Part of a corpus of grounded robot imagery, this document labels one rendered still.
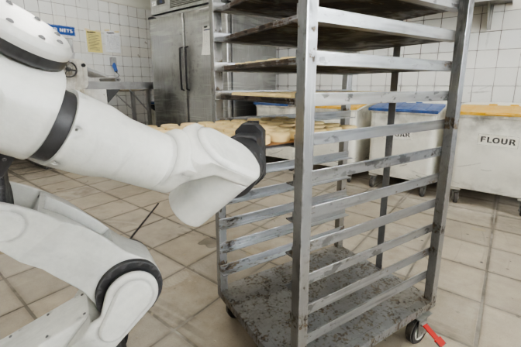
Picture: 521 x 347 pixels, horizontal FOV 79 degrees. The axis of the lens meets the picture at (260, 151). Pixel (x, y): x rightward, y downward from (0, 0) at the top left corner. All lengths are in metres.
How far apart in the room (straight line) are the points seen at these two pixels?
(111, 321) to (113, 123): 0.57
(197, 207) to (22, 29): 0.26
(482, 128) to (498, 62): 0.82
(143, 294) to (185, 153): 0.50
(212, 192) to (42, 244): 0.42
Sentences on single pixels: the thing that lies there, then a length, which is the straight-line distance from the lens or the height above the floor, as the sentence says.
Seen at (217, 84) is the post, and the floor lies 0.91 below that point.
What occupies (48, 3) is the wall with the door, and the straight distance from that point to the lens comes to 5.19.
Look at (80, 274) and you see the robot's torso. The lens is 0.80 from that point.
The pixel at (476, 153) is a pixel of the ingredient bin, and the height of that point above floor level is 0.41.
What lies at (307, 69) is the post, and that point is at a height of 0.93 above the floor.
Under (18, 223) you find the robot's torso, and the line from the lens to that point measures 0.71.
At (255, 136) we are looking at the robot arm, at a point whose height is 0.81.
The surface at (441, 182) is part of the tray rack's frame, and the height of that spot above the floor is 0.59.
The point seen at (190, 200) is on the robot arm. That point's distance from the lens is 0.43.
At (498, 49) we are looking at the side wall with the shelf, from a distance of 3.42.
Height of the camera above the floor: 0.90
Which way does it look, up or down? 12 degrees down
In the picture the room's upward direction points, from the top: straight up
